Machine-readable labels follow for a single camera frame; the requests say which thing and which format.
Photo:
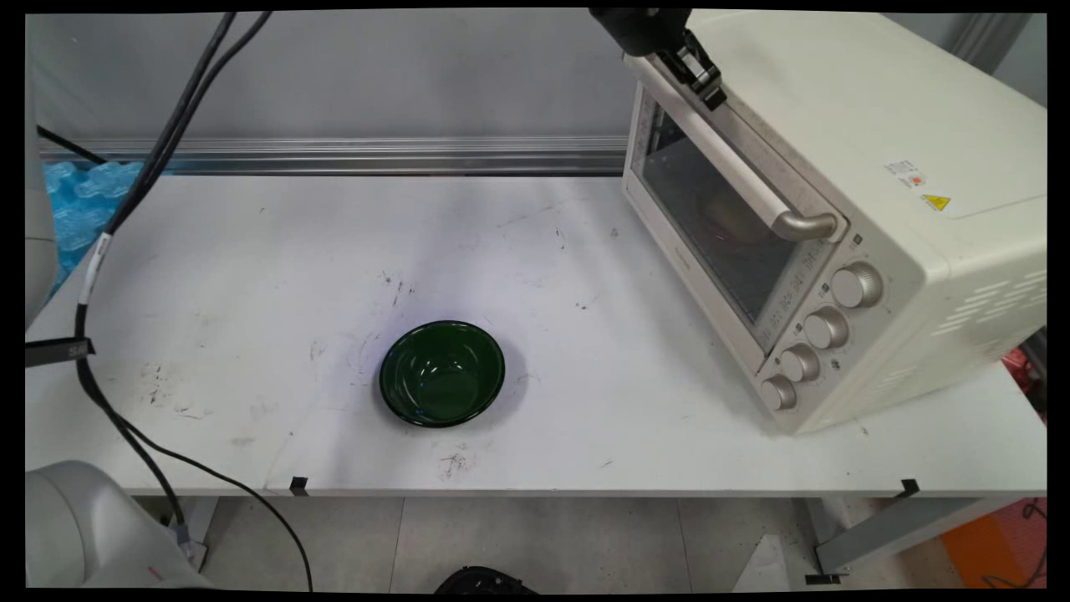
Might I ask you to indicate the silver oven knob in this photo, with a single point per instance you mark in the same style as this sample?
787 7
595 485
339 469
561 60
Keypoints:
800 363
857 286
826 328
778 392

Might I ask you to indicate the black tape tab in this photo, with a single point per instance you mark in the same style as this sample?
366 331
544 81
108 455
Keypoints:
910 487
299 485

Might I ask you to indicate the grey table leg brace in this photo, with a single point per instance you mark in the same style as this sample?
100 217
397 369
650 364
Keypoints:
903 527

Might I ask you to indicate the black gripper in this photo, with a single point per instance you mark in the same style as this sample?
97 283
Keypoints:
639 29

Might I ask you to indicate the blue bubble wrap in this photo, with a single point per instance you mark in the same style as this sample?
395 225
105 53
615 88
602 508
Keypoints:
79 209

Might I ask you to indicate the aluminium rail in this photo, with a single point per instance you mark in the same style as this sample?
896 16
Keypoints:
418 156

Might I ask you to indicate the cream toaster oven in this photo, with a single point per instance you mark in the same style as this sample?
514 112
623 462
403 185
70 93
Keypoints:
836 125

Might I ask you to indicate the yellow warning sticker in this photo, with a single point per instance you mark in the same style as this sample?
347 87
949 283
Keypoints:
937 203

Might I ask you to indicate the grey vertical post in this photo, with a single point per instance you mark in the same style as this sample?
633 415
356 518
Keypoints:
991 42

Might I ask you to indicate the white table leg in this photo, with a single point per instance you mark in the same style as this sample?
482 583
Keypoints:
201 514

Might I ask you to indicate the black round floor object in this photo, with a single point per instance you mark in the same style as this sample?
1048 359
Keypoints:
483 581

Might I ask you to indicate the orange floor mat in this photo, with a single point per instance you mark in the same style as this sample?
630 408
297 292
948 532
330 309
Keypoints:
995 548

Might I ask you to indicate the red object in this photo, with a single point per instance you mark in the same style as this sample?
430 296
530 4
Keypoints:
1020 368

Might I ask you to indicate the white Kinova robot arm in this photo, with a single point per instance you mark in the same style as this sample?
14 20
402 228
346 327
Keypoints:
38 209

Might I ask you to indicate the dark green glass bowl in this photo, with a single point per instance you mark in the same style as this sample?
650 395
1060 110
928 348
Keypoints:
443 376

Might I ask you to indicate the white label sticker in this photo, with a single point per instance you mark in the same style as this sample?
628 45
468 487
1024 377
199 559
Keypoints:
905 173

